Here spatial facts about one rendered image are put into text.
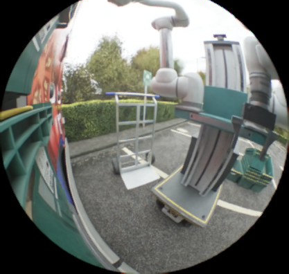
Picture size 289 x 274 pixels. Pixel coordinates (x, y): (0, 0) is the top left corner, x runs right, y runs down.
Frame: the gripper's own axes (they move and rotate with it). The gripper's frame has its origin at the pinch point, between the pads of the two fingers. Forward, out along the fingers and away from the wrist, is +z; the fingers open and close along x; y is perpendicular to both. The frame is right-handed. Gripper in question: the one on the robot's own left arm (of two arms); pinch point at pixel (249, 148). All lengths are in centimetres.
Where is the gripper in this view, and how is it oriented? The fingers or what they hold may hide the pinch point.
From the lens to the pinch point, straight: 37.2
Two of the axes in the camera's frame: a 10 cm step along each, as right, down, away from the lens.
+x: 6.3, 2.9, -7.2
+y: -7.7, 1.6, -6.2
